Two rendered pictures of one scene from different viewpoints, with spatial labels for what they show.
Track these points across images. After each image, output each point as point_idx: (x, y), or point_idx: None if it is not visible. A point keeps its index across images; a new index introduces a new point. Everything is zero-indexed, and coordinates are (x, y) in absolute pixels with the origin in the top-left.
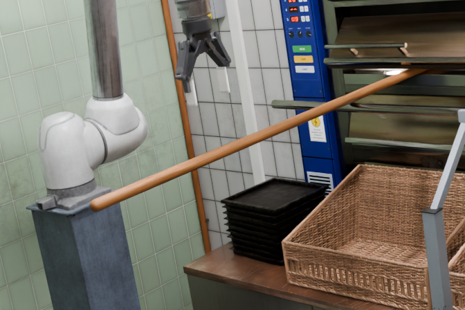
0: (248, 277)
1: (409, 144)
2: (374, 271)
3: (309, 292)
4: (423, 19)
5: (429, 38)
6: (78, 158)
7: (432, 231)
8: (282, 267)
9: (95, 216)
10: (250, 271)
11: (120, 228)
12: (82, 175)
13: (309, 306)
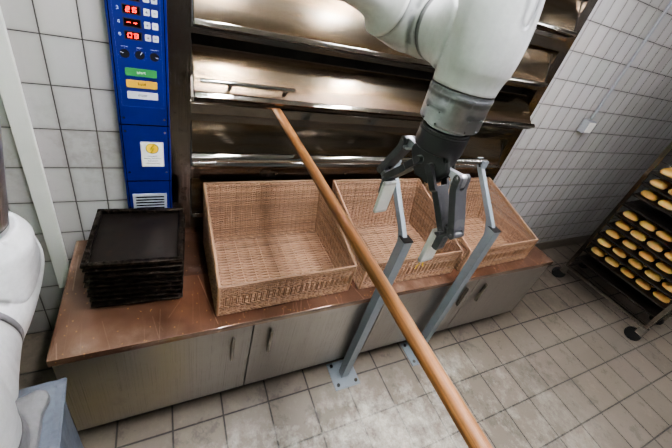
0: (166, 330)
1: (261, 165)
2: (313, 280)
3: (247, 315)
4: (287, 63)
5: (299, 83)
6: (5, 415)
7: (406, 252)
8: (181, 299)
9: None
10: (155, 322)
11: (70, 426)
12: (16, 432)
13: (251, 326)
